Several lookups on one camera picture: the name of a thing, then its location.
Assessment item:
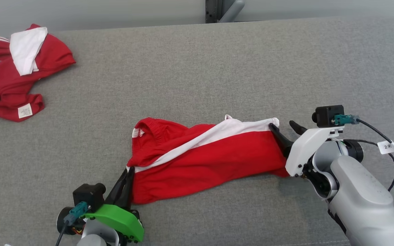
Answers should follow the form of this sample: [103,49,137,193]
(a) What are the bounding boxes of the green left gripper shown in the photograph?
[82,167,145,244]

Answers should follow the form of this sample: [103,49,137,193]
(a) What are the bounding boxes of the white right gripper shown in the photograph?
[269,120,345,178]

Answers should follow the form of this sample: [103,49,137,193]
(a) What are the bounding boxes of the red shorts with white stripes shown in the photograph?
[126,114,290,205]

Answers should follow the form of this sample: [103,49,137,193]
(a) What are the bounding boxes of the red shirt with white sleeves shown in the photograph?
[0,23,76,122]

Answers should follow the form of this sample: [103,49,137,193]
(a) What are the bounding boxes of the grey fabric sofa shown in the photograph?
[0,15,394,246]

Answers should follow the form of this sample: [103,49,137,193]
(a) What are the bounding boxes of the left camera cable teal plug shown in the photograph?
[55,202,89,246]

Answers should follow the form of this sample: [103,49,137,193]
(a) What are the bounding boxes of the camera cable teal plug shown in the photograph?
[55,202,89,246]
[334,114,394,168]

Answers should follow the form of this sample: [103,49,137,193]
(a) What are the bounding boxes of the right camera cable teal plug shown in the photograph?
[334,114,394,168]

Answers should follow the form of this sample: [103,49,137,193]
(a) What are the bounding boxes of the white cable label tag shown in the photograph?
[377,140,394,155]

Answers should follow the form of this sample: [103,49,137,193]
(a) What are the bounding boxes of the grey metal partition post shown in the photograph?
[206,0,246,24]

